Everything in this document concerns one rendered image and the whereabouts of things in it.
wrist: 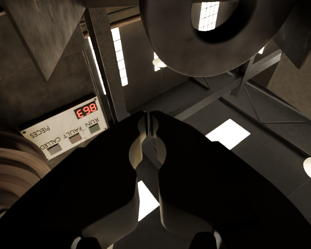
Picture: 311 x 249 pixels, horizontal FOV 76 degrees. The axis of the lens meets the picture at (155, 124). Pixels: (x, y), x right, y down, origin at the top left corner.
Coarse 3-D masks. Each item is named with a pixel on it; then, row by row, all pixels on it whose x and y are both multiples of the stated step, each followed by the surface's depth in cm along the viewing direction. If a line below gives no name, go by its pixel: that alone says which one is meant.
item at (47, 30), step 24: (0, 0) 15; (24, 0) 17; (48, 0) 21; (72, 0) 28; (96, 0) 33; (120, 0) 33; (216, 0) 33; (24, 24) 17; (48, 24) 21; (72, 24) 27; (288, 24) 21; (48, 48) 21; (288, 48) 22; (48, 72) 21
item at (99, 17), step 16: (96, 16) 287; (96, 32) 301; (96, 48) 348; (112, 48) 333; (112, 64) 352; (256, 64) 764; (272, 64) 830; (112, 80) 372; (240, 80) 730; (112, 96) 396; (208, 96) 654; (112, 112) 465; (176, 112) 611; (192, 112) 653
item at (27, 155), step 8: (0, 136) 51; (0, 144) 48; (8, 144) 50; (16, 144) 53; (24, 144) 56; (0, 152) 47; (8, 152) 48; (16, 152) 49; (24, 152) 51; (32, 152) 57; (8, 160) 49; (16, 160) 51; (24, 160) 52; (32, 160) 54; (40, 160) 56; (32, 168) 56; (40, 168) 57; (48, 168) 59; (40, 176) 59
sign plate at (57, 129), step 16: (96, 96) 71; (64, 112) 67; (80, 112) 70; (96, 112) 75; (32, 128) 63; (48, 128) 67; (64, 128) 71; (80, 128) 75; (48, 144) 71; (64, 144) 75
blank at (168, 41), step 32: (160, 0) 17; (192, 0) 18; (256, 0) 19; (288, 0) 20; (160, 32) 19; (192, 32) 20; (224, 32) 22; (256, 32) 21; (192, 64) 23; (224, 64) 24
